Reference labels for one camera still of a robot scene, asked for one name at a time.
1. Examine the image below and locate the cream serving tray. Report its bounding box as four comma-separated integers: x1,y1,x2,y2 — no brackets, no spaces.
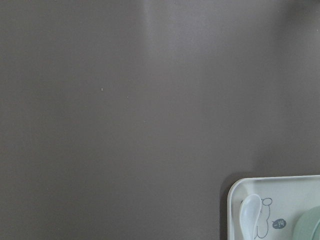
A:
227,175,320,240

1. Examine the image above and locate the green bowl on tray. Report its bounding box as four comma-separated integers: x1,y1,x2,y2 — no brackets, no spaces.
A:
292,206,320,240

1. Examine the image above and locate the white plastic spoon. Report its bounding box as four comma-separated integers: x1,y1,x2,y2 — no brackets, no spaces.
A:
239,194,262,240

